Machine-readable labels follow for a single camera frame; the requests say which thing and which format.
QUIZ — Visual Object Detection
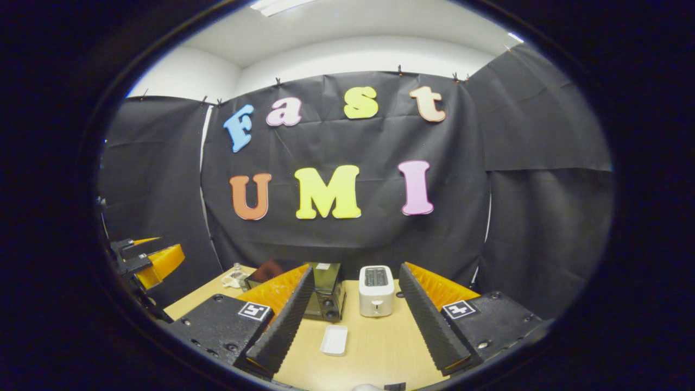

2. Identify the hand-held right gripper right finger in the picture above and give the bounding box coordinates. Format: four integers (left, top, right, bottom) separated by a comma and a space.
399, 262, 546, 377

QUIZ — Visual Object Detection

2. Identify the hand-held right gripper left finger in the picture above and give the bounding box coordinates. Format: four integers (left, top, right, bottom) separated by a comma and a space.
163, 264, 315, 379

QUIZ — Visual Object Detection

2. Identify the black electric oven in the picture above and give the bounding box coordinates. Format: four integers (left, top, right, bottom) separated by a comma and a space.
244, 260, 347, 323

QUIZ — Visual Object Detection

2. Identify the white rectangular tray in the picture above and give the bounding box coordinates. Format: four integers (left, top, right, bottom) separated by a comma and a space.
320, 325, 349, 357

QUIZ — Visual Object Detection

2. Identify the white toaster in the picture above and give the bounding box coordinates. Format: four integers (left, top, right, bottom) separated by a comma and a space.
359, 266, 396, 318

